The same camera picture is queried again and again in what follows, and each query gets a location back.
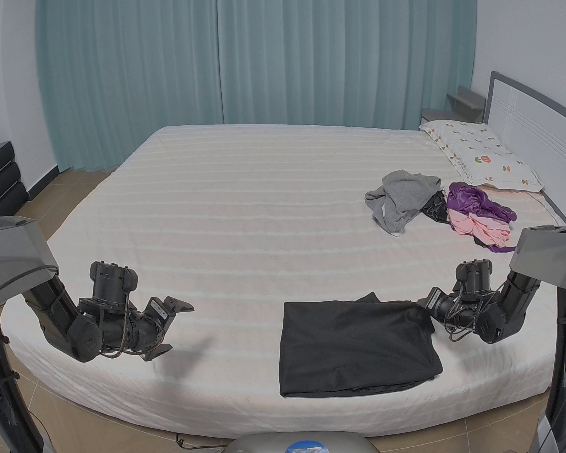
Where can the black T-shirt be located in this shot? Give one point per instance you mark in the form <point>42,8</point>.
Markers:
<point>353,347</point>

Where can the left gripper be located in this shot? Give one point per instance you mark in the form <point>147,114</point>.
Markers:
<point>146,331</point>

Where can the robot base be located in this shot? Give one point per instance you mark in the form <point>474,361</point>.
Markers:
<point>264,444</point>

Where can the blue-green curtain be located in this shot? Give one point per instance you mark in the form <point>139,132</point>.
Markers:
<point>132,64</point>
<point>344,50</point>

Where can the pink garment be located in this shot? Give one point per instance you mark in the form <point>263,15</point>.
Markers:
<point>474,228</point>

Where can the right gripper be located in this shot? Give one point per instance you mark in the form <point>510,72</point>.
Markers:
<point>443,307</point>

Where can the bed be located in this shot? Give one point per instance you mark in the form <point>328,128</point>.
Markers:
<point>240,196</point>

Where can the grey bedside table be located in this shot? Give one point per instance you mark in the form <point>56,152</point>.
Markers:
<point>462,99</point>

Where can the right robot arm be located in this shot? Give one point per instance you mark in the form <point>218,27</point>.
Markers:
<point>547,253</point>

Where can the white printed pillow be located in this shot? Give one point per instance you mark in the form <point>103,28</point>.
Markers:
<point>481,151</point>

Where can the purple garment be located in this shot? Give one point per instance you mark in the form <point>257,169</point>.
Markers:
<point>469,200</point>

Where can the black garment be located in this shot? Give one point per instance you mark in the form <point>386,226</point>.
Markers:
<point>435,209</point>

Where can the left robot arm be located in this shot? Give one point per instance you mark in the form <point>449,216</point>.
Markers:
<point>9,253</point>

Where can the black chest of drawers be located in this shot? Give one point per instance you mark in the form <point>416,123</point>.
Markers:
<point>0,182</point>

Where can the grey garment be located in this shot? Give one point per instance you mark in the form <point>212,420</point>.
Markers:
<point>403,196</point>

